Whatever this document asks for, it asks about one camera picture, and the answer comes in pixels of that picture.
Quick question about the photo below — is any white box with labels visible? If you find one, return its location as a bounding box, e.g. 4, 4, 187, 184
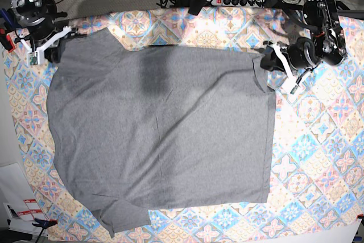
1, 163, 47, 236

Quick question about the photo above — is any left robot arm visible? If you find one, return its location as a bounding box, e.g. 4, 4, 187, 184
260, 0, 348, 72

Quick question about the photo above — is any grey T-shirt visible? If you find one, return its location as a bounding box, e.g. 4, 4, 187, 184
47, 29, 276, 236

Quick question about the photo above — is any black centre post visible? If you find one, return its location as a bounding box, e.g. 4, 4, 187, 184
188, 0, 207, 16

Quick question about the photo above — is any white power strip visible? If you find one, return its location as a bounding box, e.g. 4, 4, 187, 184
210, 0, 264, 8

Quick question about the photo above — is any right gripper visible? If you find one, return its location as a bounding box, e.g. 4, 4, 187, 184
24, 17, 67, 64

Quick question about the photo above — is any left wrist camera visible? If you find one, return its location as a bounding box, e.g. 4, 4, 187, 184
290, 83, 299, 94

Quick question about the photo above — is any red table clamp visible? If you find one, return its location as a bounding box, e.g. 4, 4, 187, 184
0, 28, 15, 53

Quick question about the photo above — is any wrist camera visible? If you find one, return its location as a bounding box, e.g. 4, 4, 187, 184
27, 51, 46, 66
290, 83, 299, 94

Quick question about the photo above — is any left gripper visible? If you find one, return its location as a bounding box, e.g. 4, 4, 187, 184
260, 37, 320, 72

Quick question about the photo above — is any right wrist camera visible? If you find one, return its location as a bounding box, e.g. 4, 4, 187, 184
27, 51, 46, 66

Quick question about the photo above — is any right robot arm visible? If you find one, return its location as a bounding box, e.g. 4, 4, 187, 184
11, 0, 68, 65

